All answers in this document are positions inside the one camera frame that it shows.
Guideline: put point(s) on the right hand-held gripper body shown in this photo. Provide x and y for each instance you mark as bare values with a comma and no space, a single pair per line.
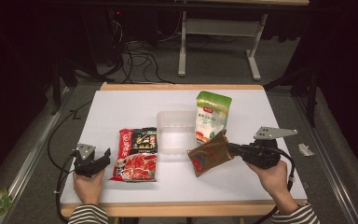
262,155

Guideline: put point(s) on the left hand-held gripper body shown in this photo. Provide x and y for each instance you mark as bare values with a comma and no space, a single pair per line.
84,168

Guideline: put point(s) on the gold seasoning packet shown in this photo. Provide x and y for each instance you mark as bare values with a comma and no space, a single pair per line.
209,155

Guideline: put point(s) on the red and black food packet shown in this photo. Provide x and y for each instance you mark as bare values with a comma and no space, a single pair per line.
136,155

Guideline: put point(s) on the green and white food packet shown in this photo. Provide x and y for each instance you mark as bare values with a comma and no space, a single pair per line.
213,118

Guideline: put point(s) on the clear plastic container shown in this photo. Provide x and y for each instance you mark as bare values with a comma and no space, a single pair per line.
175,133

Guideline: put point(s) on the person's left hand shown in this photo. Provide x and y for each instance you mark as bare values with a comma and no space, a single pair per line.
88,188

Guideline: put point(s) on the person's right hand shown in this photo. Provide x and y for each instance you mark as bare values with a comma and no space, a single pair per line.
273,182

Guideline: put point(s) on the crumpled white paper scrap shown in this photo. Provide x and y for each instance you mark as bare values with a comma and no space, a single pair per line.
305,150

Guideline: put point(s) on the white table sheet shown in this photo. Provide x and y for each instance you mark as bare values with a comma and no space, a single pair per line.
130,105

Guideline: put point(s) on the wooden table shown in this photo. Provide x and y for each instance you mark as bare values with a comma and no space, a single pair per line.
183,209

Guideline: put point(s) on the black stand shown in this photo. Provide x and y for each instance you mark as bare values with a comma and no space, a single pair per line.
57,84
310,93

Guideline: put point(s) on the metal floor rail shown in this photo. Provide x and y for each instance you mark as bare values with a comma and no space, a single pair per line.
24,168
329,174

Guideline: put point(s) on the white metal desk frame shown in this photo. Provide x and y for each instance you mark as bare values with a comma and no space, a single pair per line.
220,28

